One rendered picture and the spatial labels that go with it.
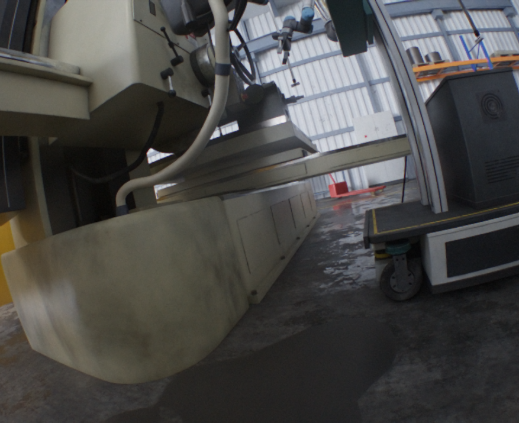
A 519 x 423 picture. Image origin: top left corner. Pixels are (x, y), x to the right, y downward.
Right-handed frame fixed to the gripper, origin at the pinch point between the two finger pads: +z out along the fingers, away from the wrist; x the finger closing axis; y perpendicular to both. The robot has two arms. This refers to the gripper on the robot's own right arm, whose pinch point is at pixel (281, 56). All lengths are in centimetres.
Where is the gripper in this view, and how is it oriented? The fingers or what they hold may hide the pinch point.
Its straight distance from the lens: 174.4
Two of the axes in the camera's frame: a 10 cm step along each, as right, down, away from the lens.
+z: -1.9, 9.8, 0.6
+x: 2.9, 0.0, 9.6
